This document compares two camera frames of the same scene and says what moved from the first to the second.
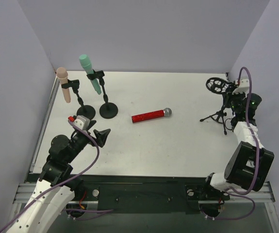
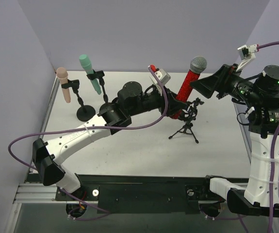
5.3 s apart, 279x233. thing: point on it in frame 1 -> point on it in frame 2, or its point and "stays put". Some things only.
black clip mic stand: (108, 110) stays put
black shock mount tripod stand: (218, 86) -> (188, 114)
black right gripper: (230, 94) -> (223, 79)
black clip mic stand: (85, 110) stays put
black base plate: (146, 194) stays put
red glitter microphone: (166, 112) -> (198, 65)
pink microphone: (62, 74) stays put
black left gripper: (92, 133) -> (172, 104)
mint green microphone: (86, 64) stays put
